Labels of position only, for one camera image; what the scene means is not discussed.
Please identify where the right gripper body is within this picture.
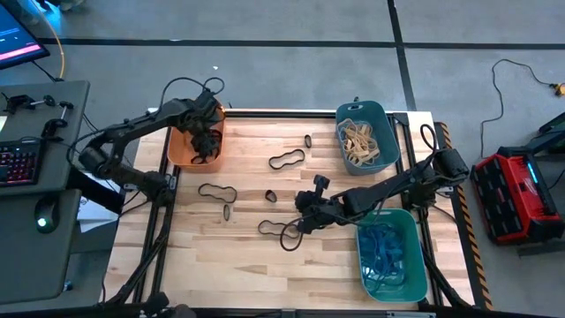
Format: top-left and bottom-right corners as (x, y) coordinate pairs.
(298, 174), (350, 235)

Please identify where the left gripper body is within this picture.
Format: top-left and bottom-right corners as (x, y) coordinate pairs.
(186, 89), (227, 134)

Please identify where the wide blue rubber band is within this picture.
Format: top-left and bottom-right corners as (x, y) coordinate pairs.
(358, 223), (405, 261)

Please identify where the cream rubber band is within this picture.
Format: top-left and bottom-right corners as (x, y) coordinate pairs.
(337, 117), (368, 149)
(350, 122), (380, 155)
(343, 139), (377, 167)

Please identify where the black resistance band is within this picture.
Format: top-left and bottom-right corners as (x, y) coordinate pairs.
(359, 255), (405, 288)

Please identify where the slate blue plastic basket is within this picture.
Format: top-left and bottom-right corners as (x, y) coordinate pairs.
(335, 100), (402, 177)

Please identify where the orange plastic basket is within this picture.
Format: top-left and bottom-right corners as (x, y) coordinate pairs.
(166, 103), (227, 173)

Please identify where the teal green plastic basket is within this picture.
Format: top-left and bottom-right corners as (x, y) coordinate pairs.
(355, 208), (428, 305)

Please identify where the white paper sheet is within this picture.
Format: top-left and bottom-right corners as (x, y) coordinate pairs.
(76, 176), (121, 234)

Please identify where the grey desk top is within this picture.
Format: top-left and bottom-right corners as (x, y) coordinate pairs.
(0, 80), (91, 196)
(0, 188), (83, 306)

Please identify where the yellow black hazard tape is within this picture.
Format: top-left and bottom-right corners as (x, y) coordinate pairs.
(434, 121), (494, 311)

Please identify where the black metal clamp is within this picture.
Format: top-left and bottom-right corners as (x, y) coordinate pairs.
(41, 117), (68, 139)
(1, 94), (75, 115)

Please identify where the black computer mouse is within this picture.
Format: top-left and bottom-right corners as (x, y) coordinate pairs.
(34, 196), (59, 235)

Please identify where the red black power station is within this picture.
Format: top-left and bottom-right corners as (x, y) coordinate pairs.
(469, 147), (565, 246)

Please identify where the backlit black keyboard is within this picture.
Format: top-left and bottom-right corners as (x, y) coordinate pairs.
(0, 139), (44, 188)

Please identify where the computer monitor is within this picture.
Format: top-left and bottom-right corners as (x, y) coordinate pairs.
(0, 3), (51, 71)

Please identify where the green black device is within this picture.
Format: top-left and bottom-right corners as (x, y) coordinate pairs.
(537, 110), (565, 155)

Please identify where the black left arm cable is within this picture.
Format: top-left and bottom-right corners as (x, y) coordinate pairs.
(65, 76), (227, 154)

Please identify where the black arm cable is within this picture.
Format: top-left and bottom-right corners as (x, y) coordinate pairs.
(279, 124), (440, 253)
(65, 76), (227, 154)

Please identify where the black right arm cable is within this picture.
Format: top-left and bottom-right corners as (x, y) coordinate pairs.
(279, 124), (440, 253)

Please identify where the orange cable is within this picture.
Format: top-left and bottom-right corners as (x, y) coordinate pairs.
(30, 3), (67, 81)

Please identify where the black camera rig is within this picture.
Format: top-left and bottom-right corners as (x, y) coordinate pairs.
(143, 291), (198, 318)

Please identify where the black floor cable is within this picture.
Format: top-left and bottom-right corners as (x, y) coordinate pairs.
(479, 57), (558, 160)

